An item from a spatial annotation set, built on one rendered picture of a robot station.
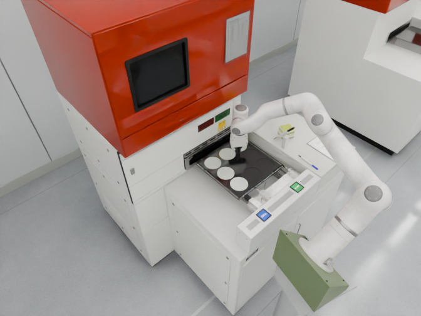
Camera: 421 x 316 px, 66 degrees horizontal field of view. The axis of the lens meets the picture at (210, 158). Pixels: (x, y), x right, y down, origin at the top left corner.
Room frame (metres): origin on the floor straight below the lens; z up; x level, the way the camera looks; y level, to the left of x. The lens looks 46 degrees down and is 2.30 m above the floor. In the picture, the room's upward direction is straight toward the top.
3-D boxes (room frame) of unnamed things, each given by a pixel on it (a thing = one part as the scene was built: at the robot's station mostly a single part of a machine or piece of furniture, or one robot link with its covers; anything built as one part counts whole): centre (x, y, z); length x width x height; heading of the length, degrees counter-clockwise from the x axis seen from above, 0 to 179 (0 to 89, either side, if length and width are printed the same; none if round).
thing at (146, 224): (1.61, 0.35, 0.41); 0.82 x 0.71 x 0.82; 132
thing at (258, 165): (1.32, -0.17, 0.90); 0.34 x 0.34 x 0.01; 42
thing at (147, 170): (1.36, 0.13, 1.02); 0.82 x 0.03 x 0.40; 132
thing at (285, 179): (1.13, -0.36, 0.87); 0.36 x 0.08 x 0.03; 132
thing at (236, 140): (1.41, -0.17, 1.03); 0.10 x 0.07 x 0.11; 99
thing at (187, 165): (1.46, -0.02, 0.89); 0.44 x 0.02 x 0.10; 132
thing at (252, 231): (1.00, -0.36, 0.89); 0.55 x 0.09 x 0.14; 132
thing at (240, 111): (1.40, -0.16, 1.17); 0.09 x 0.08 x 0.13; 165
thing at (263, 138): (1.50, -0.52, 0.89); 0.62 x 0.35 x 0.14; 42
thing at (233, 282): (1.29, -0.30, 0.41); 0.97 x 0.64 x 0.82; 132
